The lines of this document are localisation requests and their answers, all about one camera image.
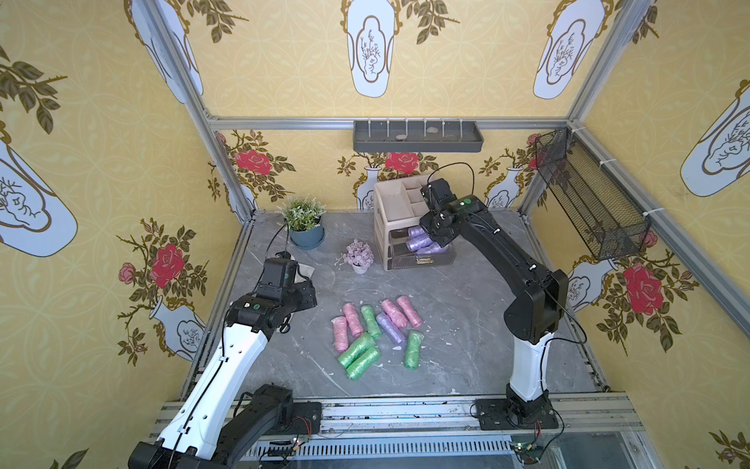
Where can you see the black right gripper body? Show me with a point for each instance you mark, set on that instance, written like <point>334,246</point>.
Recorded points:
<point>437,221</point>

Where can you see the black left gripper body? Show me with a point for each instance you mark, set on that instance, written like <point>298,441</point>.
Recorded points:
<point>281,277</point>

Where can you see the purple trash bag roll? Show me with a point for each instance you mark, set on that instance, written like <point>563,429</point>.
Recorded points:
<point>420,242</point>
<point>416,232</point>
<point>432,249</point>
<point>389,328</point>

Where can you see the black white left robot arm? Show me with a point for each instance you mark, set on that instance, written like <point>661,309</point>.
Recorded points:
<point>203,434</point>

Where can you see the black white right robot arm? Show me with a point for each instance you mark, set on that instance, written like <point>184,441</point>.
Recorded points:
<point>534,315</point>

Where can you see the beige three-drawer organizer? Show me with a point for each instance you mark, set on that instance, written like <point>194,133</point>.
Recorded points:
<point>398,204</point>

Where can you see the pink trash bag roll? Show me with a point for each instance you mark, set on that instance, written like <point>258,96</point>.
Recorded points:
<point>340,334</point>
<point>410,312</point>
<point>397,317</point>
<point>352,318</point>

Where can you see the green trash bag roll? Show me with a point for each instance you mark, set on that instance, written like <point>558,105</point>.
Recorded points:
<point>373,327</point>
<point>413,347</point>
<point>359,367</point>
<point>356,349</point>

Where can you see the white green work glove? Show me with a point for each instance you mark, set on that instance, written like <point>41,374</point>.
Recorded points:
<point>304,272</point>

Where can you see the green plant in blue pot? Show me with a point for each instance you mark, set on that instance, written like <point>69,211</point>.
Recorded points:
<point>303,218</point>

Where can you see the purple flowers in white pot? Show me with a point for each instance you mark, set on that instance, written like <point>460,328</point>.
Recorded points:
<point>359,256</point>

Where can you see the gray wall shelf tray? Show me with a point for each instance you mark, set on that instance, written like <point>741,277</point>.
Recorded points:
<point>417,135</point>

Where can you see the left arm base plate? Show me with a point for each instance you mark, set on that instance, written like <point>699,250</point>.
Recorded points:
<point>304,420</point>

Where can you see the black wire mesh basket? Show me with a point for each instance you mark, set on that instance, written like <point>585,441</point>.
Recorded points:
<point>608,220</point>

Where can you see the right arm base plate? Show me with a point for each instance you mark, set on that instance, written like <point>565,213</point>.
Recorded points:
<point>498,416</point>

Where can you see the aluminum front rail frame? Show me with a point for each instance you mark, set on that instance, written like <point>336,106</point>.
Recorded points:
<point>597,430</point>

